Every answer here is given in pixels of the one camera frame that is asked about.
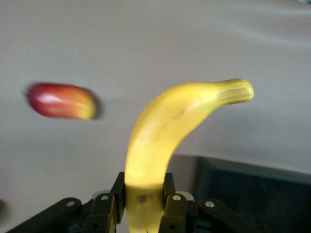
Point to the yellow banana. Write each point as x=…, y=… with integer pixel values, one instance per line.
x=165, y=126

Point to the red yellow mango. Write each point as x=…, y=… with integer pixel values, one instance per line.
x=60, y=100

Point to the black plastic box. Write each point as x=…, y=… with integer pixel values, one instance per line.
x=255, y=201

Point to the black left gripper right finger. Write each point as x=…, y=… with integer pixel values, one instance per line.
x=173, y=211

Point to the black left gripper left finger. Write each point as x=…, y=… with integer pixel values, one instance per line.
x=104, y=211

